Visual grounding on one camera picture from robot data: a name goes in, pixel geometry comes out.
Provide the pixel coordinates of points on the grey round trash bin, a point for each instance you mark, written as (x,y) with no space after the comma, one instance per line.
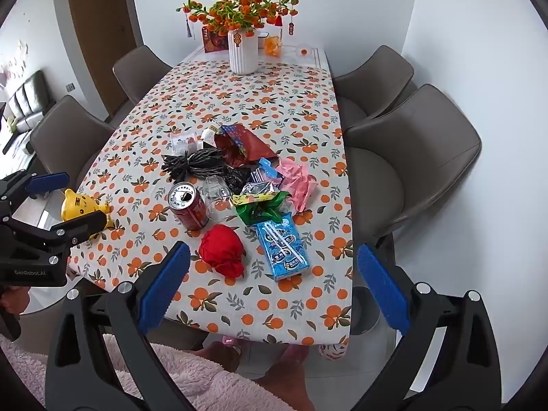
(364,308)

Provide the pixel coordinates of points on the white ribbed vase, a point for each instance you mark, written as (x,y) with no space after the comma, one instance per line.
(243,53)

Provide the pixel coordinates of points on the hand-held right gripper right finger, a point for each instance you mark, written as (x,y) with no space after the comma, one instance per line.
(383,291)

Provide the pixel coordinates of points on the white wall socket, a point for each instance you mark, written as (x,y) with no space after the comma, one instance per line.
(70,87)

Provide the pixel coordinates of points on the yellow tiger toy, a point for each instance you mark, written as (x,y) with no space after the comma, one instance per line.
(79,205)

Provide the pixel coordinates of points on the pink wall stickers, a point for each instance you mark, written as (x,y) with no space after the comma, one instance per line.
(15,62)

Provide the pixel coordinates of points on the person's left hand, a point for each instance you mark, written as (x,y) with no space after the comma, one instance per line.
(13,302)

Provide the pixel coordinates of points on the red greeting card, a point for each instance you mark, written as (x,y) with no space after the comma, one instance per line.
(214,42)

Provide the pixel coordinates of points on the person's right leg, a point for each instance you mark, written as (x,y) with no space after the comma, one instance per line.
(284,385)

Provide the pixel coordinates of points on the blue drink carton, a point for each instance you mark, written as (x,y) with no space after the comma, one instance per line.
(282,252)

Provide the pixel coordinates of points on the grey-brown upholstered chair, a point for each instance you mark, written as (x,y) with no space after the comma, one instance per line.
(141,72)
(64,137)
(419,158)
(372,81)

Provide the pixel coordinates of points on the green snack wrapper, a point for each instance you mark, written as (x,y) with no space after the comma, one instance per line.
(257,212)

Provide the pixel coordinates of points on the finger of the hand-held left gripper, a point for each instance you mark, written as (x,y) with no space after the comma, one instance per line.
(81,224)
(51,182)

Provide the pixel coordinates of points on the orange fruit in clear wrap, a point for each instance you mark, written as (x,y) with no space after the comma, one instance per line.
(273,46)

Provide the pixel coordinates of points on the pink plastic bag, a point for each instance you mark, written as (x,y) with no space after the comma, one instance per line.
(299,180)

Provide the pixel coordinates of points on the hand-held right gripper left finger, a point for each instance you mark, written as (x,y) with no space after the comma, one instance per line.
(165,287)

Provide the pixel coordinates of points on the white paper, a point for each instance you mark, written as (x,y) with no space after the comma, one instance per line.
(210,136)

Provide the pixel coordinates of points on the pink fluffy robe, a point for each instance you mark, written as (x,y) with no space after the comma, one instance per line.
(205,376)

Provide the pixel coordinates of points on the blue small packet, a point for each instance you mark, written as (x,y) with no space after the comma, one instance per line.
(267,167)

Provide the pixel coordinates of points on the small clear packet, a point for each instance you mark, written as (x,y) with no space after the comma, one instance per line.
(184,140)

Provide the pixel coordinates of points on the black plastic bag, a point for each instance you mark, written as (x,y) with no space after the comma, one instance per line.
(237,177)

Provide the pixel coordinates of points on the orange artificial flower bouquet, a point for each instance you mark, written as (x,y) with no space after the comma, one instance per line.
(239,8)

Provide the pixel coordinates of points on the orange print tablecloth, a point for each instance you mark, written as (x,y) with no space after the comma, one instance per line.
(257,107)

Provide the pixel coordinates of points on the silver foil wrapper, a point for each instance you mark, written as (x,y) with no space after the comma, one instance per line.
(259,188)

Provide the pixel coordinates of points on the clear plastic cup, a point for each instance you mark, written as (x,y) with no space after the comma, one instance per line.
(216,190)

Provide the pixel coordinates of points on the red soda can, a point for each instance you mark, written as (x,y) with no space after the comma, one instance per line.
(188,214)

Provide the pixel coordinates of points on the dark leather sofa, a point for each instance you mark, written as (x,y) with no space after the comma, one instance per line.
(30,94)

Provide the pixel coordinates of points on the brown wooden door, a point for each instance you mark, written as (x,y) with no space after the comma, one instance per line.
(102,17)

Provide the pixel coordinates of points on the pink slipper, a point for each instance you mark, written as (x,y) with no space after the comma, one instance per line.
(295,351)
(229,342)

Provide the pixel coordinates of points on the red patterned gift bag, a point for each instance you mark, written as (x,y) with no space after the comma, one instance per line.
(248,145)

